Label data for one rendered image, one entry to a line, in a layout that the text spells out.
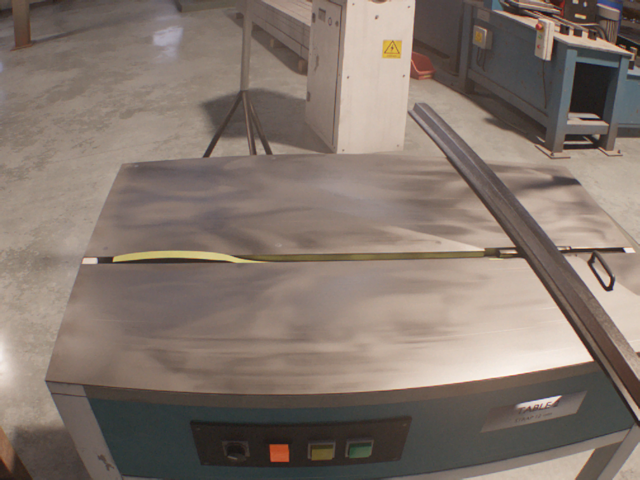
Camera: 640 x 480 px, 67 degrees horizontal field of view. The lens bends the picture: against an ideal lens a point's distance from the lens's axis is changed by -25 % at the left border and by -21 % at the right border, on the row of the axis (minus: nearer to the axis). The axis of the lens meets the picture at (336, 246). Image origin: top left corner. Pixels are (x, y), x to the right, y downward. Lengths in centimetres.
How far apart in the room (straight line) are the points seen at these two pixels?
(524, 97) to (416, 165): 256
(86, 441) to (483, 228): 67
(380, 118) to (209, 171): 188
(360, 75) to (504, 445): 216
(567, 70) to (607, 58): 38
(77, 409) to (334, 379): 31
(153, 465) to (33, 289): 145
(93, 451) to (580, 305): 67
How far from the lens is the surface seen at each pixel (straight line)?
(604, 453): 104
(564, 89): 327
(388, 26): 271
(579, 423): 85
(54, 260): 226
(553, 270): 84
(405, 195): 97
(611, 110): 368
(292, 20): 455
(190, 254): 80
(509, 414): 74
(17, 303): 209
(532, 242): 89
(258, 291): 74
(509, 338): 72
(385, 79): 278
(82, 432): 73
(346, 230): 86
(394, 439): 70
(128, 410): 67
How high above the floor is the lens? 119
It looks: 33 degrees down
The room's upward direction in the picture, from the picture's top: 4 degrees clockwise
